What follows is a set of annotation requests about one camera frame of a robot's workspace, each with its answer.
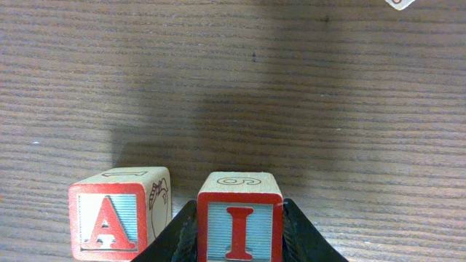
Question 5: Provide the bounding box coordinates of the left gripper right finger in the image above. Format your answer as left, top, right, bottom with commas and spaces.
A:
283, 198, 348, 262

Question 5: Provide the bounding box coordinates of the red A block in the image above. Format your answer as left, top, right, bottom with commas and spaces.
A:
68, 167, 172, 261

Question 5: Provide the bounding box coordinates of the red I block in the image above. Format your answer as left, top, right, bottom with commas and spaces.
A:
197, 172, 284, 262

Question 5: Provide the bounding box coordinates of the green R block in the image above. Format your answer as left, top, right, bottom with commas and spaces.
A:
385, 0, 416, 11

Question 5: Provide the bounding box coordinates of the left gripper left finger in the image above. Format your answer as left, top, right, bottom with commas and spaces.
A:
131, 200, 198, 262

